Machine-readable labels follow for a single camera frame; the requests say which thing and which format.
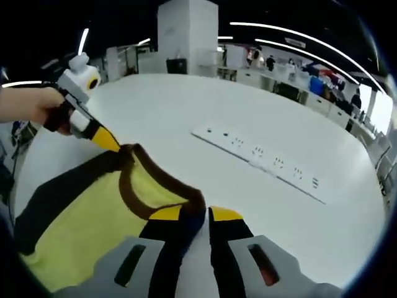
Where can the long ceiling light strip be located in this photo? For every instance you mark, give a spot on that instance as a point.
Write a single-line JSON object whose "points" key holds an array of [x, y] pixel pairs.
{"points": [[279, 46], [270, 27]]}

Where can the white recessed socket strip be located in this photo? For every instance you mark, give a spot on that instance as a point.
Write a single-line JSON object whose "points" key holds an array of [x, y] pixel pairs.
{"points": [[248, 152]]}

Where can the white square pillar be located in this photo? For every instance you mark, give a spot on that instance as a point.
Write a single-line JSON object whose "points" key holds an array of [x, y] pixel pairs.
{"points": [[186, 37]]}

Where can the black waste bin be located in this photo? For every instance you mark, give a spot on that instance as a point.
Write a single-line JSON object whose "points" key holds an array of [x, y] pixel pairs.
{"points": [[176, 66]]}

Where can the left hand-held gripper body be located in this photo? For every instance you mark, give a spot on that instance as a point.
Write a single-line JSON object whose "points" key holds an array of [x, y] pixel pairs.
{"points": [[79, 83]]}

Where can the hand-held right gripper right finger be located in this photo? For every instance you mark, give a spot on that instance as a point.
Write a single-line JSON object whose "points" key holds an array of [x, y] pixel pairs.
{"points": [[229, 248]]}

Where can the person's left hand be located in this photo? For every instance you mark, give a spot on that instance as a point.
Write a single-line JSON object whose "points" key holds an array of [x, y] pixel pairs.
{"points": [[40, 102]]}

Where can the row of white cabinets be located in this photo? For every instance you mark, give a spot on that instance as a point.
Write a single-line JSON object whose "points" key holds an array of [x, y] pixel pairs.
{"points": [[319, 102]]}

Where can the yellow long-sleeved garment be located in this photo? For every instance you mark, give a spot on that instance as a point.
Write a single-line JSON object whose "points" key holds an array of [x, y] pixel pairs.
{"points": [[77, 217]]}

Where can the blue container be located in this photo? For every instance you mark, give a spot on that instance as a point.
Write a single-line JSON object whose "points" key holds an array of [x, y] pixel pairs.
{"points": [[316, 85]]}

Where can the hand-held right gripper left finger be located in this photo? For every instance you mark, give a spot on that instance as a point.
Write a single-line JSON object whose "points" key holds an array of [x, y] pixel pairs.
{"points": [[145, 248]]}

